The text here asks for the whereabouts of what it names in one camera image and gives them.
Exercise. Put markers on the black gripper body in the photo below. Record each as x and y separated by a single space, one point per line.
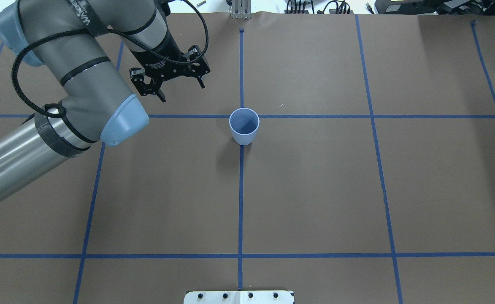
159 60

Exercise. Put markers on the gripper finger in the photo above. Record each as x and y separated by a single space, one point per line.
152 88
200 79

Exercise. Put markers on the blue cup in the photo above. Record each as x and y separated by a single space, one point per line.
244 124

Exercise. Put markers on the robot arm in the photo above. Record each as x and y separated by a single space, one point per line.
80 66

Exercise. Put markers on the black usb hub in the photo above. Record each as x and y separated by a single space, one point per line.
299 7

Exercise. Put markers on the black laptop monitor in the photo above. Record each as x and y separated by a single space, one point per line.
440 7

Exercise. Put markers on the aluminium frame post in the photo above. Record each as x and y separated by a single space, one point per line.
240 9

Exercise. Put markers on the white pedestal column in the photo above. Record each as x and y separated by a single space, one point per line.
240 297

